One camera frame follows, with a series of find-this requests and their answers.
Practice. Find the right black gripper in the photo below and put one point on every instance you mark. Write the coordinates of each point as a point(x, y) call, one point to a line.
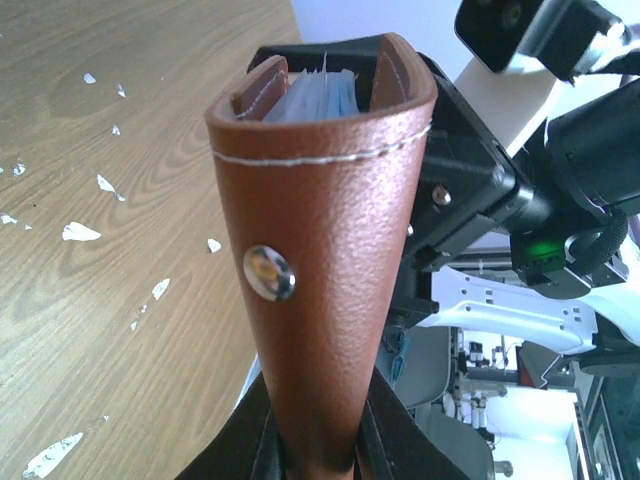
point(467, 183)

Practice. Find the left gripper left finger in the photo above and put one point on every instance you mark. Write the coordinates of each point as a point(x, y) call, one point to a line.
point(247, 447)

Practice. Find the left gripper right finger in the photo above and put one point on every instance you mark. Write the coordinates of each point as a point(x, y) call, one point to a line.
point(391, 446)

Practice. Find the brown leather card holder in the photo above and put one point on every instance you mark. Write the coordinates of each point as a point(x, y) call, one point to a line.
point(317, 215)

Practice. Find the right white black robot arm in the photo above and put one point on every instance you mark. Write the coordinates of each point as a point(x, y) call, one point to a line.
point(532, 245)

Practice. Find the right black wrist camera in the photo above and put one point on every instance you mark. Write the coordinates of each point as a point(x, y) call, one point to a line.
point(568, 38)

